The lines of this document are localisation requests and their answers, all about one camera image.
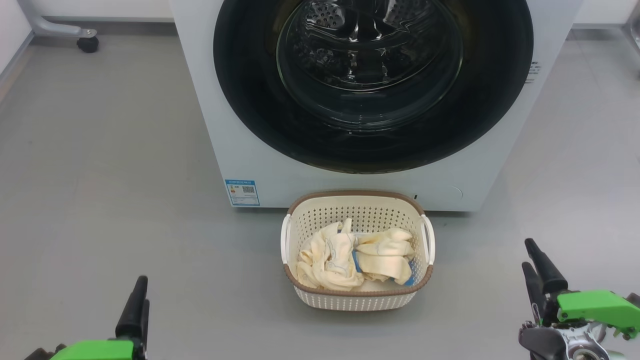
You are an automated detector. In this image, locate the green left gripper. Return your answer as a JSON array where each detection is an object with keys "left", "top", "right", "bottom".
[{"left": 50, "top": 276, "right": 150, "bottom": 360}]

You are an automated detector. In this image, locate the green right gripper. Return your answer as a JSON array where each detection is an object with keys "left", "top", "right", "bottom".
[{"left": 518, "top": 238, "right": 640, "bottom": 360}]

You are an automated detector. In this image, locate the cream garment with blue trim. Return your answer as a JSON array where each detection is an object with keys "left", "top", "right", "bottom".
[{"left": 351, "top": 228, "right": 417, "bottom": 287}]

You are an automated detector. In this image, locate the cream garment blue line print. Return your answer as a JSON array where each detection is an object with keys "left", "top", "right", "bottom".
[{"left": 295, "top": 218, "right": 366, "bottom": 292}]

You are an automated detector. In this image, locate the glass washing machine door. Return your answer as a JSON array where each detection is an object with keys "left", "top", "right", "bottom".
[{"left": 213, "top": 0, "right": 534, "bottom": 175}]

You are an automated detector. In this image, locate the white front-load washing machine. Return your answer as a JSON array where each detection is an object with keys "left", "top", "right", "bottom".
[{"left": 169, "top": 0, "right": 583, "bottom": 213}]

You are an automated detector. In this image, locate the stainless steel washer drum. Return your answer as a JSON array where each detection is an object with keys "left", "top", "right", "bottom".
[{"left": 280, "top": 0, "right": 463, "bottom": 91}]

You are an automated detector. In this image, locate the blue energy label sticker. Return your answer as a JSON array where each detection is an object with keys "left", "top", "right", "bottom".
[{"left": 224, "top": 179, "right": 261, "bottom": 207}]

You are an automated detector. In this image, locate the cream laundry basket brown rim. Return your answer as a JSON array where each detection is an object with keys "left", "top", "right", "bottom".
[{"left": 280, "top": 190, "right": 436, "bottom": 312}]

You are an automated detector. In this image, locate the grey metal stand leg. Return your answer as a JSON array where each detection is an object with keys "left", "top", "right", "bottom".
[{"left": 622, "top": 0, "right": 640, "bottom": 78}]

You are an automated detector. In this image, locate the grey stand leg with caster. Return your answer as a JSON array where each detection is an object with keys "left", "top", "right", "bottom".
[{"left": 17, "top": 0, "right": 100, "bottom": 54}]

